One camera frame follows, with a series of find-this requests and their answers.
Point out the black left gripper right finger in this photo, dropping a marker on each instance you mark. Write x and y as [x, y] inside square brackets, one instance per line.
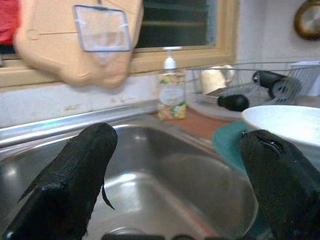
[282, 180]

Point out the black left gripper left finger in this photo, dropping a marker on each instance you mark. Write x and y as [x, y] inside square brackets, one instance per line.
[67, 180]

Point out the white ceramic bowl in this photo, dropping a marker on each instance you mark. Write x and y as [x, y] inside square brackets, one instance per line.
[287, 122]

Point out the teal plate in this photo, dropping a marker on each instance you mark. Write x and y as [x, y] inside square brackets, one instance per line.
[227, 142]

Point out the stainless steel sink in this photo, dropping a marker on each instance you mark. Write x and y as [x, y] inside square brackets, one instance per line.
[162, 175]

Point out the black cylinder with silver knob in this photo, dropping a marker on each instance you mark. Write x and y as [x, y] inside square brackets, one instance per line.
[270, 78]

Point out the white drip tray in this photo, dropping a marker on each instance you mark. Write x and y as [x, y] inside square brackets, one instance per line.
[207, 110]

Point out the cream mug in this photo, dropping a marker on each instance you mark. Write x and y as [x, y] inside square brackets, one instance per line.
[212, 80]

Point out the peach plastic cutting board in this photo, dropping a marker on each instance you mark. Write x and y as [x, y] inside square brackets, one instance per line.
[50, 50]

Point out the floral soap pump bottle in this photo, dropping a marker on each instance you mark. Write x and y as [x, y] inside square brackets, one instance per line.
[172, 95]

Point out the blue-framed mesh net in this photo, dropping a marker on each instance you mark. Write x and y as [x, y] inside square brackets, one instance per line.
[102, 30]

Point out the red cloth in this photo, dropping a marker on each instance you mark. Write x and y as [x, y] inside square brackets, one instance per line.
[7, 20]

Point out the beige wooden window frame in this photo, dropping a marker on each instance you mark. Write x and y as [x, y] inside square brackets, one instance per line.
[225, 25]

